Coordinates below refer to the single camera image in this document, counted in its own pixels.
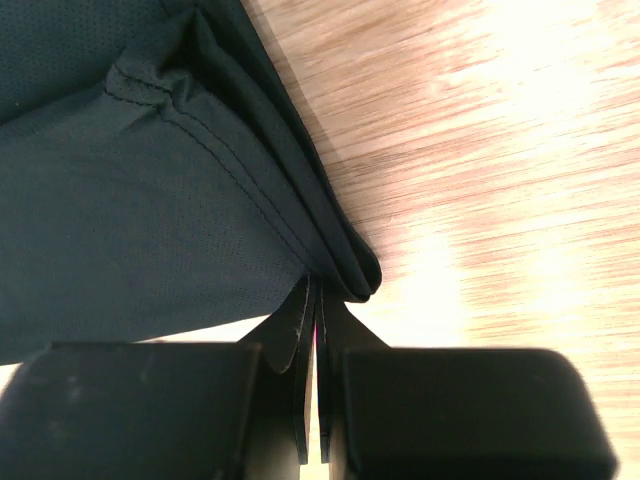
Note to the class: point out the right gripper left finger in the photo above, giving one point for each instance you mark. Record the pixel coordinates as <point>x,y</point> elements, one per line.
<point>281,406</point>

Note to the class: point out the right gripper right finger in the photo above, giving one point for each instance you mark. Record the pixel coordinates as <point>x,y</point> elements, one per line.
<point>337,329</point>

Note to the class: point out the black t shirt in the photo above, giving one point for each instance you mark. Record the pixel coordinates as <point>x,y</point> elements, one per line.
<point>155,176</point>

